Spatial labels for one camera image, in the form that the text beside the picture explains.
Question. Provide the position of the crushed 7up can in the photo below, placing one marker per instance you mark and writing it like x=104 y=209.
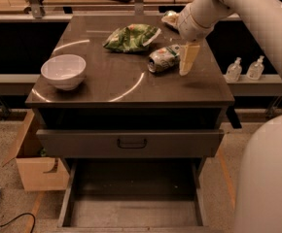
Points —
x=164 y=58

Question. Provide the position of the open lower drawer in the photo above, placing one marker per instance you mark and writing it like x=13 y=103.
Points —
x=133 y=196

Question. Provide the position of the cardboard box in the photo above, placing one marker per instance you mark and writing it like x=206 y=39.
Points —
x=37 y=171

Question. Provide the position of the black drawer handle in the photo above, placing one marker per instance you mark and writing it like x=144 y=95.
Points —
x=134 y=145

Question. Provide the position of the clear sanitizer bottle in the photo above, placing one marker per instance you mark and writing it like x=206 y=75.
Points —
x=256 y=69
x=234 y=71

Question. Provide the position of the white bowl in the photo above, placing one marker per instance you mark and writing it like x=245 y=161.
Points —
x=64 y=71

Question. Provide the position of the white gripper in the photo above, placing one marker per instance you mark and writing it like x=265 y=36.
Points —
x=190 y=28

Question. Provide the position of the grey drawer cabinet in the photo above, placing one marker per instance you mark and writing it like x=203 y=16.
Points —
x=120 y=93

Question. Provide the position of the green chip bag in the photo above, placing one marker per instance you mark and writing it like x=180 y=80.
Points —
x=132 y=38

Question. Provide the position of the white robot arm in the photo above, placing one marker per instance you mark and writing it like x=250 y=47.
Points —
x=258 y=203

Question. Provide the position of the right clear sanitizer bottle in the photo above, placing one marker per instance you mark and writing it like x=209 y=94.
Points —
x=256 y=69

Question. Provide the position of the left clear sanitizer bottle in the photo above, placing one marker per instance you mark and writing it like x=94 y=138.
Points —
x=234 y=71

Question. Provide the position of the closed upper drawer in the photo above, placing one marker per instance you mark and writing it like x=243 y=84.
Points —
x=103 y=143

